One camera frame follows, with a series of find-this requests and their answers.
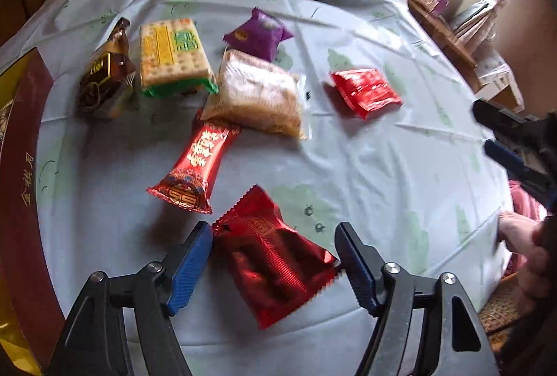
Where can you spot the red gold twisted snack packet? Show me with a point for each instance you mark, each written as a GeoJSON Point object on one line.
{"type": "Point", "coordinates": [196, 167]}

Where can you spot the white green printed tablecloth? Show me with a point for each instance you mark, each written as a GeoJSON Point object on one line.
{"type": "Point", "coordinates": [370, 167]}

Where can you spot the purple snack packet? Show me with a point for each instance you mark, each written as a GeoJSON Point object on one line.
{"type": "Point", "coordinates": [256, 34]}

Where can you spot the maroon gold gift box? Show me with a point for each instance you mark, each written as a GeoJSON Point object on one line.
{"type": "Point", "coordinates": [21, 184]}

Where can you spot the small red snack packet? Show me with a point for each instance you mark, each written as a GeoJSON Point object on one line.
{"type": "Point", "coordinates": [365, 91]}

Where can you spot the dark red foil snack packet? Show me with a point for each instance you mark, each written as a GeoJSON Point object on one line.
{"type": "Point", "coordinates": [274, 258]}

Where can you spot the wooden side shelf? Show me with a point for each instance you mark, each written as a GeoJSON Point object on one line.
{"type": "Point", "coordinates": [448, 41]}

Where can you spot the person's right hand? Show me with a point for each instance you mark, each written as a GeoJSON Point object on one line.
{"type": "Point", "coordinates": [522, 241]}

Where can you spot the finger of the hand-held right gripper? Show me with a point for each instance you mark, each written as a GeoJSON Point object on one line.
{"type": "Point", "coordinates": [500, 119]}
{"type": "Point", "coordinates": [504, 156]}

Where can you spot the green yellow cracker packet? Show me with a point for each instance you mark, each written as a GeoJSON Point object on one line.
{"type": "Point", "coordinates": [172, 54]}

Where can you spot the brown snack packet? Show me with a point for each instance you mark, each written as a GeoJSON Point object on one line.
{"type": "Point", "coordinates": [102, 75]}

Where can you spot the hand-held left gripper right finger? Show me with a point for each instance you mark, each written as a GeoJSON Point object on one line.
{"type": "Point", "coordinates": [354, 267]}

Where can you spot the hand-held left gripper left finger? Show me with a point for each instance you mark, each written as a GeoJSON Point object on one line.
{"type": "Point", "coordinates": [191, 267]}

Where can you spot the clear beige snack packet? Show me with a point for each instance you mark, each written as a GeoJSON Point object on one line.
{"type": "Point", "coordinates": [261, 97]}

